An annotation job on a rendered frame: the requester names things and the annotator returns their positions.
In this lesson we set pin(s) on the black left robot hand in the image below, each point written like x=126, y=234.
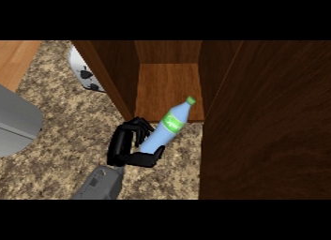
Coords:
x=122, y=146

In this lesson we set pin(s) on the blue water bottle green label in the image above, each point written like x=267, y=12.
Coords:
x=171, y=125

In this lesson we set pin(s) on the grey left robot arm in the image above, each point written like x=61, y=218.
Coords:
x=101, y=184

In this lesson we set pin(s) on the brown wooden cabinet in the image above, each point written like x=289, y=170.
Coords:
x=168, y=90

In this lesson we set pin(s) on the brown wooden cabinet door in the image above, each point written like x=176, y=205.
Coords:
x=271, y=125

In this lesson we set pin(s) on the white appliance with black knobs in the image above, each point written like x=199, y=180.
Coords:
x=83, y=73

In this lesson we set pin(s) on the grey appliance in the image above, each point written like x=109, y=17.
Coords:
x=8, y=122

